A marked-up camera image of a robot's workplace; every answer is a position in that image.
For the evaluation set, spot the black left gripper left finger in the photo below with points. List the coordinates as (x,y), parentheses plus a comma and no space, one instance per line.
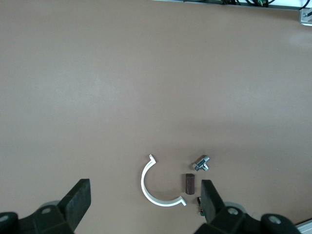
(73,207)

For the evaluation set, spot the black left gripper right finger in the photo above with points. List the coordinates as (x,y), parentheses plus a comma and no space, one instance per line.
(214,212)

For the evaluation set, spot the black square push button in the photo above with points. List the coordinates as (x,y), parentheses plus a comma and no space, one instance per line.
(198,207)

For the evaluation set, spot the white drawer cabinet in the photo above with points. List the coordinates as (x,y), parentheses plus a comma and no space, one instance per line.
(306,229)

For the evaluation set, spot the brown ridged block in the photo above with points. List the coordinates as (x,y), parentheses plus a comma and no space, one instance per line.
(189,184)

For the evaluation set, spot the chrome tee fitting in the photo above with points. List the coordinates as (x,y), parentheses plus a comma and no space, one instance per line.
(201,162)

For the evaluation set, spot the white semicircular clamp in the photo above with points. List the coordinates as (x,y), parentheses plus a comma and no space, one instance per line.
(143,180)

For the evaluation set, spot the grey metal bracket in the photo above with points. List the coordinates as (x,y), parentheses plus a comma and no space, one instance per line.
(306,17)

